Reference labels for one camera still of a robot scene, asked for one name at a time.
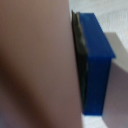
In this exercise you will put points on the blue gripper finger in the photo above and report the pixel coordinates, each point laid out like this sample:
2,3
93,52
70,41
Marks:
96,63

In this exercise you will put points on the pink mug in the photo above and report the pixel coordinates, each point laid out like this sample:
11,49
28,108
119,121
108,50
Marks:
36,66

